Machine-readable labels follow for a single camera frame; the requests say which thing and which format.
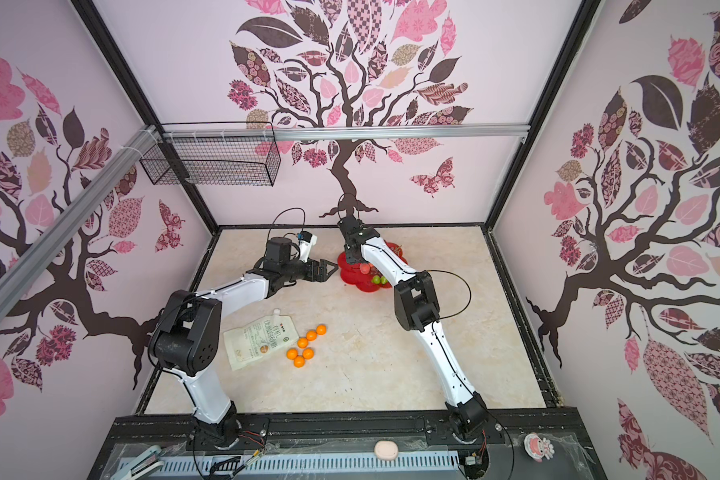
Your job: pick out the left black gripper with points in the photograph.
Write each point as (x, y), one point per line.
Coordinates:
(321, 276)

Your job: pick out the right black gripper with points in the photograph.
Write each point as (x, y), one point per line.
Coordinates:
(350, 257)

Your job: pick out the red flower-shaped fruit bowl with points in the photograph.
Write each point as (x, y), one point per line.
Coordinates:
(351, 275)

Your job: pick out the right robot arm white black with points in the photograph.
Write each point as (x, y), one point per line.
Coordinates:
(417, 309)

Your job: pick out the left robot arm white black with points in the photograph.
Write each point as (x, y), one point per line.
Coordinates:
(186, 339)

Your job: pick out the white printed snack pouch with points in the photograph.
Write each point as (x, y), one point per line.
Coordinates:
(259, 340)

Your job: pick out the white stapler tool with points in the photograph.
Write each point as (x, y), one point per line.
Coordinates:
(141, 466)

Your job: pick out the round pink cartoon sticker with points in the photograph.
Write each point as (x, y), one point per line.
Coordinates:
(538, 448)

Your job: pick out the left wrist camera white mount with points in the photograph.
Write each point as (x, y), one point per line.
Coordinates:
(306, 241)

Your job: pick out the aluminium rail back wall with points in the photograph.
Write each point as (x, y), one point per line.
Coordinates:
(348, 132)

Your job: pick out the aluminium rail wall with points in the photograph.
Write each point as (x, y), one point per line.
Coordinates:
(348, 132)
(19, 279)

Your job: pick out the black wire mesh basket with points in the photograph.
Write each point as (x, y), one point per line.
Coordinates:
(237, 153)

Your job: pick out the white vented cable duct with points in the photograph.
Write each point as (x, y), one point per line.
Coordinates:
(408, 465)

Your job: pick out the aluminium rail left wall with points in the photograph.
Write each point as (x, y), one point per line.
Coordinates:
(19, 279)

